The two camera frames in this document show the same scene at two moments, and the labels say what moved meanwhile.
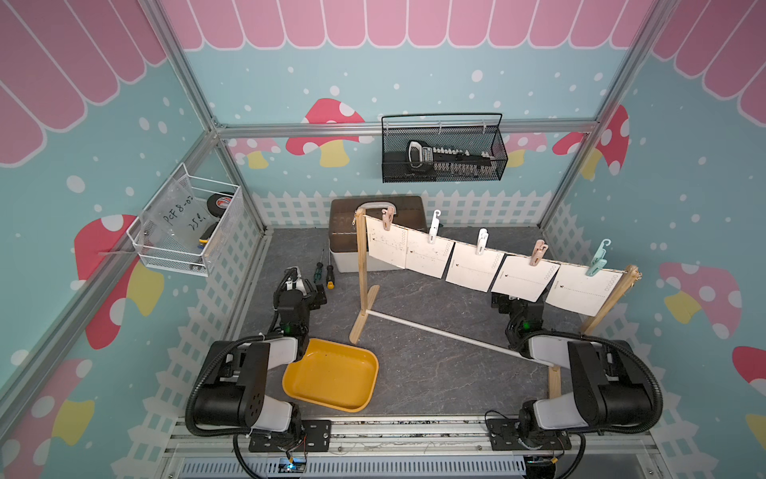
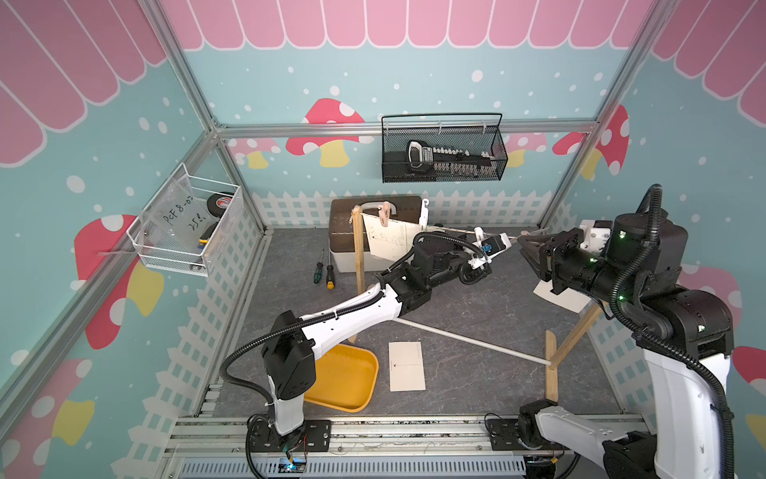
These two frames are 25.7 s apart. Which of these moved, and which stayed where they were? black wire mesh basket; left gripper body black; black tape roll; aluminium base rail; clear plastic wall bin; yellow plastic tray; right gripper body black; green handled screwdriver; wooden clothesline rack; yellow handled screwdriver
Moved: left gripper body black; right gripper body black
Stayed: green handled screwdriver; aluminium base rail; clear plastic wall bin; black wire mesh basket; wooden clothesline rack; yellow handled screwdriver; yellow plastic tray; black tape roll
